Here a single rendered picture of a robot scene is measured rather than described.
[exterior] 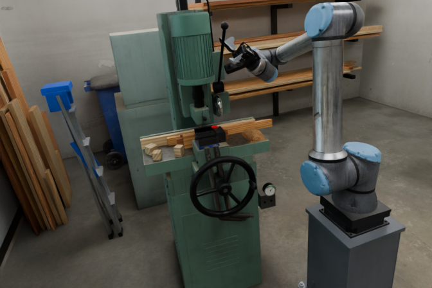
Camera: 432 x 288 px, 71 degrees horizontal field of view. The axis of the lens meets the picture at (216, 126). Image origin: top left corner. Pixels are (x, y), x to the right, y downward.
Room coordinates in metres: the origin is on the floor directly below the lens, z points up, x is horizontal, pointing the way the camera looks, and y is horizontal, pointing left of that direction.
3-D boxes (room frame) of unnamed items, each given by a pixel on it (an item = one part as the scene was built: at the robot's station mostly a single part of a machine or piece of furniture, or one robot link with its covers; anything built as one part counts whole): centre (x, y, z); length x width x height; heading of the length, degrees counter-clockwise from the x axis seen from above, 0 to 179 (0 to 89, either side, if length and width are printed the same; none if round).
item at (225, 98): (1.65, -0.04, 1.02); 0.09 x 0.07 x 0.12; 103
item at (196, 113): (1.45, 0.07, 1.03); 0.14 x 0.07 x 0.09; 13
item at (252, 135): (1.40, -0.18, 0.92); 0.14 x 0.09 x 0.04; 13
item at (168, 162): (1.32, 0.05, 0.87); 0.61 x 0.30 x 0.06; 103
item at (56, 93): (1.93, 0.93, 0.58); 0.27 x 0.25 x 1.16; 106
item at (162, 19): (1.71, 0.14, 1.16); 0.22 x 0.22 x 0.72; 13
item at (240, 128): (1.45, -0.03, 0.92); 0.56 x 0.02 x 0.04; 103
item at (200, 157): (1.24, 0.04, 0.92); 0.15 x 0.13 x 0.09; 103
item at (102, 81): (3.21, 1.00, 0.48); 0.64 x 0.54 x 0.97; 110
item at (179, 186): (1.55, 0.10, 0.76); 0.57 x 0.45 x 0.09; 13
